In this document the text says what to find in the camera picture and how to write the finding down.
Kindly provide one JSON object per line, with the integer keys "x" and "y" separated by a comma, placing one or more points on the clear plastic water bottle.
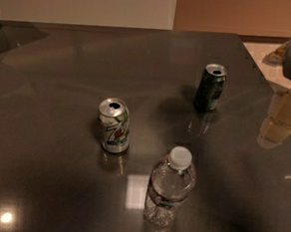
{"x": 171, "y": 180}

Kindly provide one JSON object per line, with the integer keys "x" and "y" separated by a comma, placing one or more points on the white 7up soda can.
{"x": 114, "y": 118}

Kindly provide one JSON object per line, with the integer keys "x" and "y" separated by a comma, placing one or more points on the dark green soda can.
{"x": 210, "y": 88}

